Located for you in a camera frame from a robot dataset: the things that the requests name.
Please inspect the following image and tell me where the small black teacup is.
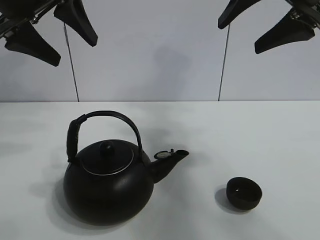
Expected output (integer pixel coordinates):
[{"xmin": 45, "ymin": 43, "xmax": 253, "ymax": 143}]
[{"xmin": 225, "ymin": 177, "xmax": 263, "ymax": 211}]

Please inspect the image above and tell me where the black round teapot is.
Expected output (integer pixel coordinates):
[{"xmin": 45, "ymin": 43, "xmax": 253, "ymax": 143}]
[{"xmin": 63, "ymin": 110, "xmax": 189, "ymax": 225}]

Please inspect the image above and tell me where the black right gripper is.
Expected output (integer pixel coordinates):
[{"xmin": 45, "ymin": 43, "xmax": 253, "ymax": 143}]
[{"xmin": 217, "ymin": 0, "xmax": 320, "ymax": 54}]

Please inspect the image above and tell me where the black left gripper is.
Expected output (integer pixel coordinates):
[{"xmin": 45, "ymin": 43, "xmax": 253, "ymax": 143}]
[{"xmin": 0, "ymin": 0, "xmax": 98, "ymax": 67}]

